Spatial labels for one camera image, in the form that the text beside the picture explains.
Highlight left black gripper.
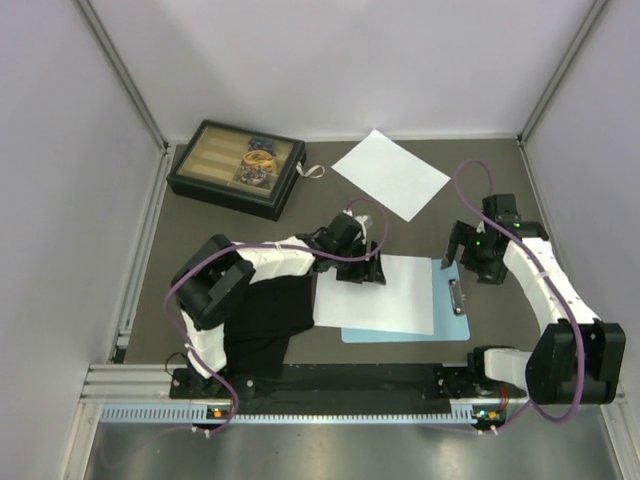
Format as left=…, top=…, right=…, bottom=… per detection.
left=333, top=239, right=385, bottom=286

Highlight light blue clipboard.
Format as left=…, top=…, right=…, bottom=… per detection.
left=341, top=259, right=470, bottom=344

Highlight aluminium front frame rail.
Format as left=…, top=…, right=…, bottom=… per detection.
left=79, top=359, right=627, bottom=405

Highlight white paper sheet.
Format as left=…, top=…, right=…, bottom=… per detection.
left=332, top=130, right=450, bottom=222
left=314, top=255, right=434, bottom=335

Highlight dark mixed hair ties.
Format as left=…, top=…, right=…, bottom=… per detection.
left=238, top=167, right=269, bottom=187

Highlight yellow rubber bands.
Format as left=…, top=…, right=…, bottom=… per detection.
left=242, top=150, right=278, bottom=173

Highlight blue black small items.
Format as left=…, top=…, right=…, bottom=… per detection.
left=248, top=137, right=274, bottom=155

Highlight grey slotted cable duct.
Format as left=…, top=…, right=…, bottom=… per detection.
left=100, top=404, right=504, bottom=425

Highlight aluminium corner post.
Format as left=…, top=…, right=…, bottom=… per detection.
left=72, top=0, right=168, bottom=150
left=517, top=0, right=611, bottom=147

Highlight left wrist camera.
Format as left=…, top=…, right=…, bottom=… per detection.
left=354, top=214, right=374, bottom=241

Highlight white ribbon tab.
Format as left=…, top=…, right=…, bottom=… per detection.
left=296, top=162, right=326, bottom=179

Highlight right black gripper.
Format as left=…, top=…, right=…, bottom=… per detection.
left=442, top=221, right=508, bottom=285

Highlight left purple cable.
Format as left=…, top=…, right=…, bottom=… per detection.
left=165, top=197, right=389, bottom=434

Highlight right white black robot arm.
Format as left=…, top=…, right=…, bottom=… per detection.
left=441, top=194, right=626, bottom=405

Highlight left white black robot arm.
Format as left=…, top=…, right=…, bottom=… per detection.
left=165, top=210, right=386, bottom=399

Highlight black compartment display box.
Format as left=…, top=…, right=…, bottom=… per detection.
left=167, top=120, right=306, bottom=221

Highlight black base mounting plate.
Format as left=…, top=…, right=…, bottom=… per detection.
left=168, top=363, right=529, bottom=401

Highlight left aluminium corner post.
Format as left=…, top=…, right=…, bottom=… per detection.
left=72, top=0, right=168, bottom=150

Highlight black cloth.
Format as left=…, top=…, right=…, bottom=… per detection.
left=224, top=276, right=315, bottom=378

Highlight right aluminium corner post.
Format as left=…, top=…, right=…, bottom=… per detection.
left=517, top=0, right=611, bottom=147

